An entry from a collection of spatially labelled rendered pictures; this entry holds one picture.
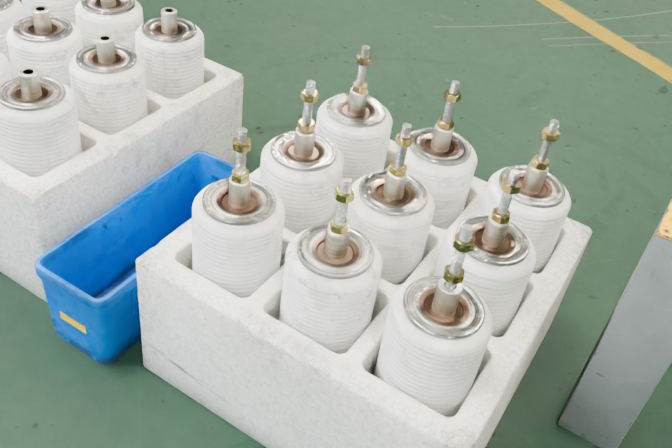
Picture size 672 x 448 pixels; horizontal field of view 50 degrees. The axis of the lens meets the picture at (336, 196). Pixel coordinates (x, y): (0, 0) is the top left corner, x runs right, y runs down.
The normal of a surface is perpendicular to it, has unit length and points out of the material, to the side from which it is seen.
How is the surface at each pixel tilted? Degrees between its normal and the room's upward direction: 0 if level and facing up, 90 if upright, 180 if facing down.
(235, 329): 90
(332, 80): 0
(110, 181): 90
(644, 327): 90
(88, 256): 88
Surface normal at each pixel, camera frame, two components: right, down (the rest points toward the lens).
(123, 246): 0.85, 0.37
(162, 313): -0.53, 0.48
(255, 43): 0.11, -0.78
